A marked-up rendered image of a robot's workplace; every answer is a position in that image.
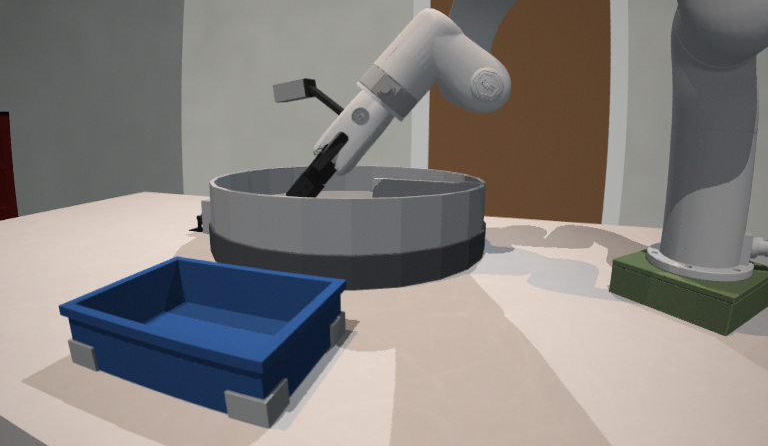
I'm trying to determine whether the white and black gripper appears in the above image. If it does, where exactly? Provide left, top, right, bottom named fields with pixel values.
left=286, top=81, right=403, bottom=197

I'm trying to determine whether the blue crate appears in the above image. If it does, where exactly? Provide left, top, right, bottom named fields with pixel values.
left=59, top=256, right=346, bottom=429

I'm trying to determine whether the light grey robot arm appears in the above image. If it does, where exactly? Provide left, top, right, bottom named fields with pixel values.
left=359, top=0, right=768, bottom=282

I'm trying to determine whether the grey round turntable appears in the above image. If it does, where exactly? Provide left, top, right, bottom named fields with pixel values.
left=189, top=166, right=486, bottom=290

